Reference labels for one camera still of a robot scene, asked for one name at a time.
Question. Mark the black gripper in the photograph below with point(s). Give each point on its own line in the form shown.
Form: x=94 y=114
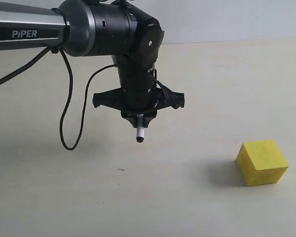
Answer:
x=132 y=104

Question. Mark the black and white marker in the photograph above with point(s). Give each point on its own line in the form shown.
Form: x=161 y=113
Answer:
x=140 y=130

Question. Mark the yellow foam cube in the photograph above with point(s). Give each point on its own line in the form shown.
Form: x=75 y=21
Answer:
x=261 y=162

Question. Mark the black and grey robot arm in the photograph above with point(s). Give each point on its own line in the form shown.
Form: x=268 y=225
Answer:
x=92 y=28

